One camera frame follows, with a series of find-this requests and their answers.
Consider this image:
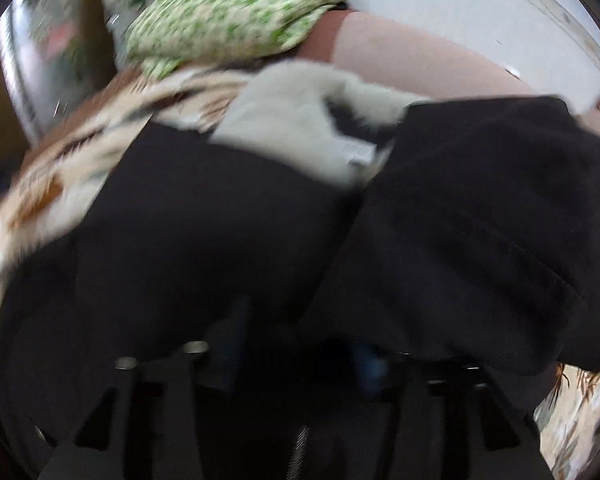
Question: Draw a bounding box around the green floral cloth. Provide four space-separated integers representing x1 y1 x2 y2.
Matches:
102 0 357 81

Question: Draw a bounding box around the black jacket with white fleece lining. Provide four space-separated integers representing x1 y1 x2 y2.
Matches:
0 60 600 480

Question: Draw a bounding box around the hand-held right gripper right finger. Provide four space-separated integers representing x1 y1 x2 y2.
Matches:
352 342 556 480

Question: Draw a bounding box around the pink bolster pillow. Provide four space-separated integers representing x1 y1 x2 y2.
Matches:
297 9 600 136

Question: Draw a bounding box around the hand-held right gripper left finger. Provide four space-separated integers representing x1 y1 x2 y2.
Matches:
39 305 261 480

